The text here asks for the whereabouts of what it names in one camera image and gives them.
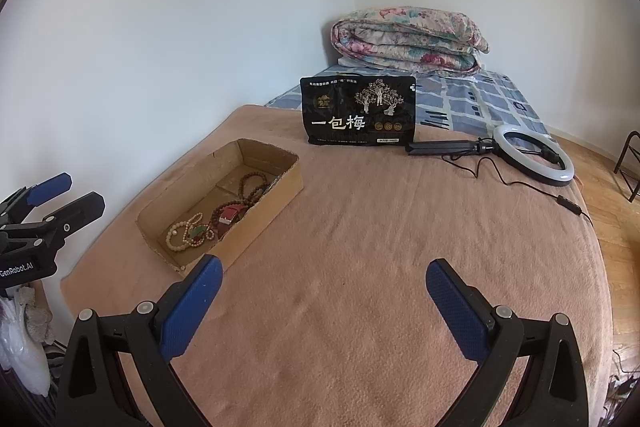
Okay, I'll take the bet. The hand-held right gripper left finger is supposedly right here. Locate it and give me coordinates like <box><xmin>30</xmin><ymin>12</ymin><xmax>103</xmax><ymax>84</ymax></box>
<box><xmin>55</xmin><ymin>254</ymin><xmax>224</xmax><ymax>427</ymax></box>

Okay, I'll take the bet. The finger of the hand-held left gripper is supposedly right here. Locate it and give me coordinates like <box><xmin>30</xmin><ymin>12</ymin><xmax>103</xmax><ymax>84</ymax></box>
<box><xmin>0</xmin><ymin>191</ymin><xmax>106</xmax><ymax>254</ymax></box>
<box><xmin>0</xmin><ymin>172</ymin><xmax>72</xmax><ymax>228</ymax></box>

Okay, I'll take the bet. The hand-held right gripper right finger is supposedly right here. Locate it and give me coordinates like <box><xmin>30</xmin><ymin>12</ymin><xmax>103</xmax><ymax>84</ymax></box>
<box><xmin>425</xmin><ymin>258</ymin><xmax>590</xmax><ymax>427</ymax></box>

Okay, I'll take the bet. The pearl necklace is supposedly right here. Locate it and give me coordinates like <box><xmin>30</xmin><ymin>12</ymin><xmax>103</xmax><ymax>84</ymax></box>
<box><xmin>164</xmin><ymin>212</ymin><xmax>217</xmax><ymax>252</ymax></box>

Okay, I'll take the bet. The cardboard box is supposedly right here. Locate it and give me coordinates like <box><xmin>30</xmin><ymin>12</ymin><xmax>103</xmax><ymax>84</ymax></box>
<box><xmin>136</xmin><ymin>138</ymin><xmax>305</xmax><ymax>278</ymax></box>

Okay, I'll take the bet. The long wooden bead strand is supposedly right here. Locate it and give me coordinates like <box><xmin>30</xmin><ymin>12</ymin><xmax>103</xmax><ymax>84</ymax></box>
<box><xmin>234</xmin><ymin>171</ymin><xmax>274</xmax><ymax>214</ymax></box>

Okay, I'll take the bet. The grey rag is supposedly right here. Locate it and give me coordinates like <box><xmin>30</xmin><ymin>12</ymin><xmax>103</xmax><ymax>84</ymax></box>
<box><xmin>16</xmin><ymin>286</ymin><xmax>54</xmax><ymax>344</ymax></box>

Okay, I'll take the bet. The pink blanket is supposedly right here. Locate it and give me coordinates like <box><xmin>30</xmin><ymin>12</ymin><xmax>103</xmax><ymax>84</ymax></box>
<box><xmin>59</xmin><ymin>104</ymin><xmax>614</xmax><ymax>427</ymax></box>

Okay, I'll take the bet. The white plastic bag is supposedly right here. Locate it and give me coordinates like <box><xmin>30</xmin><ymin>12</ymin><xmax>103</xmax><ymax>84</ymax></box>
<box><xmin>0</xmin><ymin>296</ymin><xmax>51</xmax><ymax>397</ymax></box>

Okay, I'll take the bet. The black tripod stand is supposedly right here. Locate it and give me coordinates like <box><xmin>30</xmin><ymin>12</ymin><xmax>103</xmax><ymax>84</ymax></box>
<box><xmin>404</xmin><ymin>137</ymin><xmax>496</xmax><ymax>156</ymax></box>

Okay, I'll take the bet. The blue patterned bed sheet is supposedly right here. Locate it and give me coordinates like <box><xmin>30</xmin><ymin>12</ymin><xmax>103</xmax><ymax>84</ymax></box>
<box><xmin>263</xmin><ymin>62</ymin><xmax>554</xmax><ymax>138</ymax></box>

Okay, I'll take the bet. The black snack bag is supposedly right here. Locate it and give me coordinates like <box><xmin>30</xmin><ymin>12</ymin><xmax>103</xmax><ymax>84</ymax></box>
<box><xmin>299</xmin><ymin>75</ymin><xmax>418</xmax><ymax>146</ymax></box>

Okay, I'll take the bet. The dark metal rack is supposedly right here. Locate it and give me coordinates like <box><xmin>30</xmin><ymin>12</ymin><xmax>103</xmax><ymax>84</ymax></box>
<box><xmin>613</xmin><ymin>131</ymin><xmax>640</xmax><ymax>204</ymax></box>

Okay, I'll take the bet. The folded floral quilt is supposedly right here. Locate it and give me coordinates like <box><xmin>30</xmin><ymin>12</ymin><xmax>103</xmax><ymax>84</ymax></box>
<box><xmin>329</xmin><ymin>6</ymin><xmax>491</xmax><ymax>74</ymax></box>

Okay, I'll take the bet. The red strap bracelet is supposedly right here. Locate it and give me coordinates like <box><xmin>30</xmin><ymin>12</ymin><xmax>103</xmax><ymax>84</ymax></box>
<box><xmin>221</xmin><ymin>202</ymin><xmax>249</xmax><ymax>225</ymax></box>

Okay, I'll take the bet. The black ring light cable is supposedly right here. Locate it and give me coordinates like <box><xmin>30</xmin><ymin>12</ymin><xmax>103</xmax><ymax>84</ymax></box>
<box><xmin>440</xmin><ymin>151</ymin><xmax>594</xmax><ymax>226</ymax></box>

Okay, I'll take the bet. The white ring light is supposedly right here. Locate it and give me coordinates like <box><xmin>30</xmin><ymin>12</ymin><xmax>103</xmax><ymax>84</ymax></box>
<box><xmin>492</xmin><ymin>124</ymin><xmax>576</xmax><ymax>187</ymax></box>

